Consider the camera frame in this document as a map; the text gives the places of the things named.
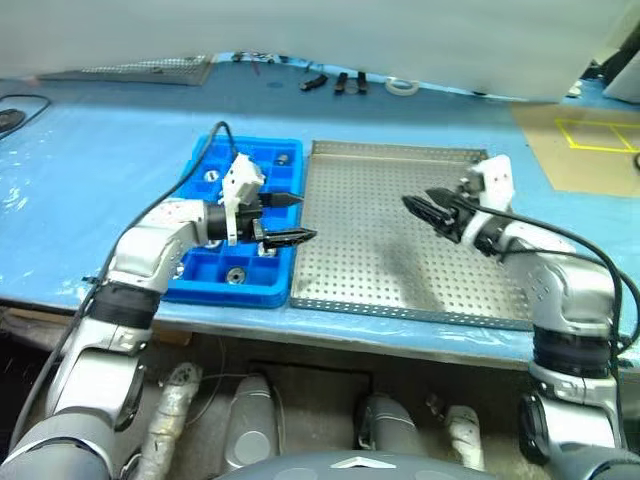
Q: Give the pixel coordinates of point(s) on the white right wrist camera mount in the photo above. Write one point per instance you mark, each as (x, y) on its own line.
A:
(497, 180)

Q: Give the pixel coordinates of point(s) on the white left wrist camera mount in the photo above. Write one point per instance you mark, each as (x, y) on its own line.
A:
(242, 175)

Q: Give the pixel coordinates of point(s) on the white wrapped pipe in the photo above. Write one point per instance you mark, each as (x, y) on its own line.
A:
(170, 415)
(465, 435)

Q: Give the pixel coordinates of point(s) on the grey robot torso cover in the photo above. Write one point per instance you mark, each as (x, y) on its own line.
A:
(310, 467)

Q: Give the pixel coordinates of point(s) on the blue compartment tray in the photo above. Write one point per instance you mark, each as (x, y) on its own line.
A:
(205, 270)

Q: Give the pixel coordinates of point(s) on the white board panel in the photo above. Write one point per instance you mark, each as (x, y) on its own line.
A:
(625, 85)

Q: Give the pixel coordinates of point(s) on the brown cardboard sheet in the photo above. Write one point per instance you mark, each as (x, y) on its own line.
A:
(575, 170)

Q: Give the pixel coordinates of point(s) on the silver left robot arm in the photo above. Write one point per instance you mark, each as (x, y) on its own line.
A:
(150, 235)

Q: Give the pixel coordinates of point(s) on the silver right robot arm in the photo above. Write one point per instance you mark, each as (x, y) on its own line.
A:
(575, 280)

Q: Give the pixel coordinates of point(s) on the small white object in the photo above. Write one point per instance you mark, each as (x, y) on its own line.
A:
(574, 90)

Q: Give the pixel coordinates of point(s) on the perforated steel tray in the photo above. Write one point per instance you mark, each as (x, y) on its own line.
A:
(360, 250)

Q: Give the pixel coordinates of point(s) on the perforated steel plate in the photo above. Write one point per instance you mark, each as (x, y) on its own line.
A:
(150, 70)

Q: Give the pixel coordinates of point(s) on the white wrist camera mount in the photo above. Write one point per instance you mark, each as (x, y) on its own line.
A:
(242, 175)
(497, 180)

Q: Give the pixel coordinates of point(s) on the grey rounded shell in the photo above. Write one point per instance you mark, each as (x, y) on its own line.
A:
(250, 425)
(390, 425)

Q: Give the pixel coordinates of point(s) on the black clip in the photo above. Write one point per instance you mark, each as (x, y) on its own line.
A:
(314, 82)
(361, 82)
(341, 83)

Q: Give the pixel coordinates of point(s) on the small scattered hand tools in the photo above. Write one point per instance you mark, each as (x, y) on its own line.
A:
(255, 56)

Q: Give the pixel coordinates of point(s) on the white tape roll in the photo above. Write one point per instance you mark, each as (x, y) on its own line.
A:
(401, 91)

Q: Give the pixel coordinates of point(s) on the blue plastic table cover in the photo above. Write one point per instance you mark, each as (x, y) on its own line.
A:
(100, 175)

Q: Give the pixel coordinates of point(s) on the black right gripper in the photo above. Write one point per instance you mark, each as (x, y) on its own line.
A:
(461, 220)

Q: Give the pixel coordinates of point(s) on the white backdrop sheet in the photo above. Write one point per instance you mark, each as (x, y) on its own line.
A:
(300, 30)

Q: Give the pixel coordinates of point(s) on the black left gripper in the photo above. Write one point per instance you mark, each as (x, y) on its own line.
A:
(248, 220)

